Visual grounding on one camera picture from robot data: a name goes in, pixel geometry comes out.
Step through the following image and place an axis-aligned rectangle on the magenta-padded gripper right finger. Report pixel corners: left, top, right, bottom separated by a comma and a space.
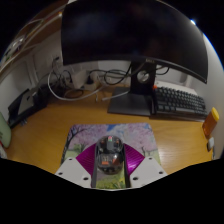
123, 143, 168, 188

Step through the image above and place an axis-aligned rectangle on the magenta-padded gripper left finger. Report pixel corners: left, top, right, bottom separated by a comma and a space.
54, 143, 99, 189

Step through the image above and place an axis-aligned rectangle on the flower landscape print mouse pad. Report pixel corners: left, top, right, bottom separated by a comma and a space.
60, 122, 161, 189

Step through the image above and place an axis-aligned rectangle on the dark grey mechanical keyboard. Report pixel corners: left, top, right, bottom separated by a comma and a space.
151, 86, 208, 120

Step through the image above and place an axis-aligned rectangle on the pale green container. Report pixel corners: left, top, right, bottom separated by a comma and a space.
0, 111, 13, 149

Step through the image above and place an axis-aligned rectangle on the black laptop stand with laptop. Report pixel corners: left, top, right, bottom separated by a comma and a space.
7, 87, 52, 129

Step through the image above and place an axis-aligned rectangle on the orange jar with yellow lid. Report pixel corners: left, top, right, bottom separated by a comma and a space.
201, 107, 220, 140

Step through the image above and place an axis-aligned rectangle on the white flat box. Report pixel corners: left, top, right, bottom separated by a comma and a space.
154, 79, 198, 96

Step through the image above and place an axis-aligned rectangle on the white power strip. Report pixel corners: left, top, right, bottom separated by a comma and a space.
71, 69, 101, 91

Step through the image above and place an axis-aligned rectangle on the black computer monitor with stand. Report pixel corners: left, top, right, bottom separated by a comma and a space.
60, 0, 209, 117

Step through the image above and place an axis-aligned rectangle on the white cable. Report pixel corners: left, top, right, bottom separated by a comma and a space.
47, 70, 113, 102

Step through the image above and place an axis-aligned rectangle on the wooden wall shelf unit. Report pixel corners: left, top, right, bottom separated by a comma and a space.
0, 6, 68, 73

